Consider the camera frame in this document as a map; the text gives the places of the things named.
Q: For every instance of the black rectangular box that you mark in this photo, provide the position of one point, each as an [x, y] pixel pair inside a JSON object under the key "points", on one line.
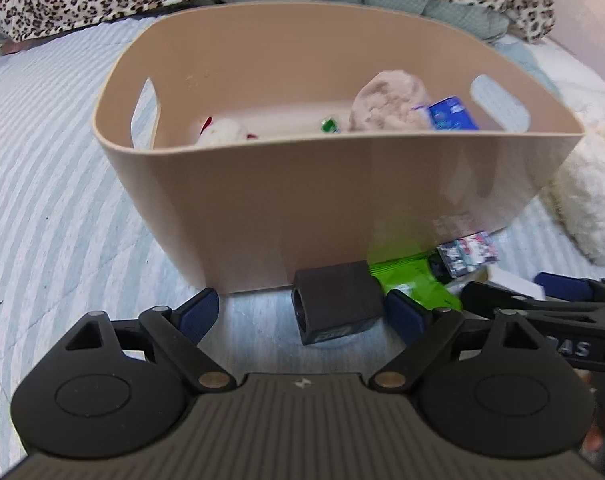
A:
{"points": [[340, 300]]}

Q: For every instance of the white flat box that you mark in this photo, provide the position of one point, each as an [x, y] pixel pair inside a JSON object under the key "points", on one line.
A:
{"points": [[515, 284]]}

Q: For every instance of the green snack packet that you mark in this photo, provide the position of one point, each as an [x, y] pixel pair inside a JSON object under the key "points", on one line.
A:
{"points": [[422, 280]]}

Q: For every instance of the person's right hand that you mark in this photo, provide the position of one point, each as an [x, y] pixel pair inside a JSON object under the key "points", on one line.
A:
{"points": [[601, 430]]}

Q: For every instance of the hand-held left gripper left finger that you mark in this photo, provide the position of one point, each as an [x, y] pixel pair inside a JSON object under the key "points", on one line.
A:
{"points": [[201, 311]]}

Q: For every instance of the beige fuzzy plush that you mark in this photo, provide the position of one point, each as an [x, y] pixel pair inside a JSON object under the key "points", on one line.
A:
{"points": [[387, 102]]}

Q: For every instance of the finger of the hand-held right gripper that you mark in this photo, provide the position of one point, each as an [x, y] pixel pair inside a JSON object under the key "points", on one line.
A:
{"points": [[562, 285], [492, 296]]}

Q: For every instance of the white and red plush toy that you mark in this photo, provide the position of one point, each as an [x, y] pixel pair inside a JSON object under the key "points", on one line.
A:
{"points": [[225, 132]]}

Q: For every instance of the blue and white box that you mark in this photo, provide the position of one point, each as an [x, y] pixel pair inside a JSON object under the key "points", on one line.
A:
{"points": [[452, 115]]}

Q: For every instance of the small green wrapped item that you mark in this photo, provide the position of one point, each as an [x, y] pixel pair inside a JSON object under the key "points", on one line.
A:
{"points": [[331, 125]]}

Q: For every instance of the white fluffy plush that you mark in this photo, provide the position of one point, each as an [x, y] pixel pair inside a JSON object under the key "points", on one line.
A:
{"points": [[590, 185]]}

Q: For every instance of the small printed card pack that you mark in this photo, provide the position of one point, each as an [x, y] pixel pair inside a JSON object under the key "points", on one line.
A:
{"points": [[467, 255]]}

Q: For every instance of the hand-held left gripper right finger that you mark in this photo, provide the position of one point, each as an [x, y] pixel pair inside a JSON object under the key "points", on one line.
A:
{"points": [[405, 318]]}

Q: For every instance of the beige plastic basket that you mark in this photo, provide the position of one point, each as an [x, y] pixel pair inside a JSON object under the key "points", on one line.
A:
{"points": [[332, 210]]}

